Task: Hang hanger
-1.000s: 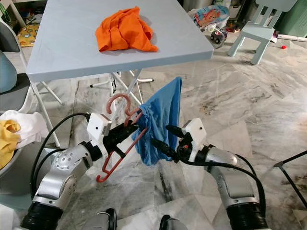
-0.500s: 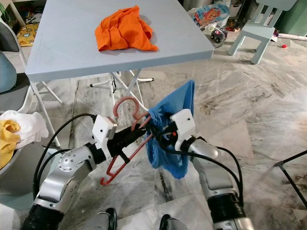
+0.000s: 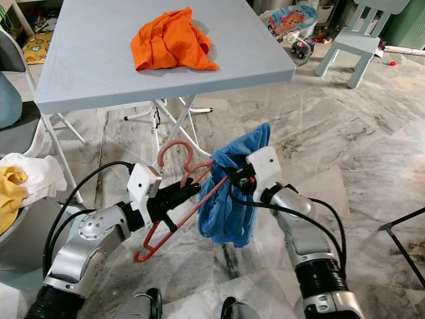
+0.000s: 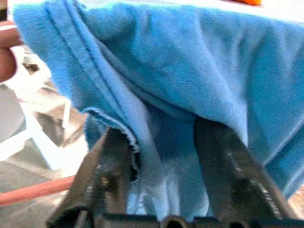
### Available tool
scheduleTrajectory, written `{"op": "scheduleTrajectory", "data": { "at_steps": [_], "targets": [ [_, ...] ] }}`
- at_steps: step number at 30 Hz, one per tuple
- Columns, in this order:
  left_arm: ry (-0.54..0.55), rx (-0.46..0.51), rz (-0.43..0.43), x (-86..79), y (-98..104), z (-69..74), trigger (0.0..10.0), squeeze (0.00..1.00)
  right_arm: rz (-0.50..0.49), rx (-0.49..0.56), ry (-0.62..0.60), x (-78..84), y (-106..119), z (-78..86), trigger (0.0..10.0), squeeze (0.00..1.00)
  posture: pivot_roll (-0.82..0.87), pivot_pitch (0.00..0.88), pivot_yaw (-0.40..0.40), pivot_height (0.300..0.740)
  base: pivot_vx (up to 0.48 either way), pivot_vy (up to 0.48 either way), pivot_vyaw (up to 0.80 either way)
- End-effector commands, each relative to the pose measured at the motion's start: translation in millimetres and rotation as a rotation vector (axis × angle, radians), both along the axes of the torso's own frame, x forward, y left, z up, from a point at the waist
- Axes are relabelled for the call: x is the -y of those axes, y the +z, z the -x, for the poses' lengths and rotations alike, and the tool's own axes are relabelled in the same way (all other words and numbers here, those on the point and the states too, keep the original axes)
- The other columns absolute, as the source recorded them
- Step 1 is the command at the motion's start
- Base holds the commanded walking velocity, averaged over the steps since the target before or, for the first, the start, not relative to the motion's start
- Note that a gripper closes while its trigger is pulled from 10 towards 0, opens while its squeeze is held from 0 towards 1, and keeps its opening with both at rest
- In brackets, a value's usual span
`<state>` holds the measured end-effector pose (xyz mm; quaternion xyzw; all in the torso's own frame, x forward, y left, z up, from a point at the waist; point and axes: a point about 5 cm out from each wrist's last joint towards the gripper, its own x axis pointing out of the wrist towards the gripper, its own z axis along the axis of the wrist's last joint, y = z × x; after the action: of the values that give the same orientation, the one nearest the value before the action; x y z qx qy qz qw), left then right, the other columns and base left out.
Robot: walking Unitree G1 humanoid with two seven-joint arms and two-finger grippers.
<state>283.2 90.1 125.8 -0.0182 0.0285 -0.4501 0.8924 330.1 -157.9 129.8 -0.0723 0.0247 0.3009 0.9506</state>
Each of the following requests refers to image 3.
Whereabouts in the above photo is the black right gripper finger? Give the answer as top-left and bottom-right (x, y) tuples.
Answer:
(214, 156), (246, 177)

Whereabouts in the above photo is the red plastic clothes hanger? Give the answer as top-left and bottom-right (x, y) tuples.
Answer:
(134, 140), (233, 264)

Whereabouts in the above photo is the blue garment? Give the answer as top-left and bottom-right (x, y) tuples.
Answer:
(198, 122), (272, 249)

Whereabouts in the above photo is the yellow garment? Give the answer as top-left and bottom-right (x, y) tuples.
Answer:
(0, 166), (29, 235)

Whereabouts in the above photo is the grey left robot leg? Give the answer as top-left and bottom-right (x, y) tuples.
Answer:
(116, 289), (161, 319)

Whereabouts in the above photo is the grey robot leg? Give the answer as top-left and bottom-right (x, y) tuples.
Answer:
(116, 289), (161, 319)
(220, 298), (266, 319)

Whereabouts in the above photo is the light blue child chair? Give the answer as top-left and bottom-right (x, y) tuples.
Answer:
(13, 206), (95, 294)
(315, 0), (412, 90)

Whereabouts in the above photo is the grey right robot leg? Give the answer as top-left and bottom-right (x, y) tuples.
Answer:
(220, 298), (266, 319)

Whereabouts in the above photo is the white garment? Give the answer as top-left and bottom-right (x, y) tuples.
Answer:
(0, 153), (68, 207)

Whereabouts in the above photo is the grey laundry bucket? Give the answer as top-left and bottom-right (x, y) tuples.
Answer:
(0, 203), (64, 274)

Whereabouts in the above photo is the orange garment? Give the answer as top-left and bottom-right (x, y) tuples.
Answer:
(130, 7), (218, 72)

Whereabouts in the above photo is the grey folding table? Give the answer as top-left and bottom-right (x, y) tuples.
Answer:
(33, 0), (296, 195)

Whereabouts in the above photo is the colourful cartoon print toy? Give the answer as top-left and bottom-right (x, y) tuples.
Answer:
(267, 3), (320, 38)

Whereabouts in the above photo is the grey folding chair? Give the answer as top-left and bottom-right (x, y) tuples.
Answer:
(0, 27), (88, 204)

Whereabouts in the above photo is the light blue cushion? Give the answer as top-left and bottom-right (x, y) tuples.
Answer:
(0, 73), (25, 131)

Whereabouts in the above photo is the yellow picture book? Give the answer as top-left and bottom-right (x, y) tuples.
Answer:
(23, 32), (53, 66)

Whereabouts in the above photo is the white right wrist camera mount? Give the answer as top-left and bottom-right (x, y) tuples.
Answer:
(247, 146), (284, 197)

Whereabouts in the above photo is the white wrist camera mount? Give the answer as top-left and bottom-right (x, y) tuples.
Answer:
(247, 146), (284, 197)
(127, 163), (163, 211)

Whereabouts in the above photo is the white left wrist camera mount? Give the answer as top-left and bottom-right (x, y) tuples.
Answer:
(127, 163), (163, 211)

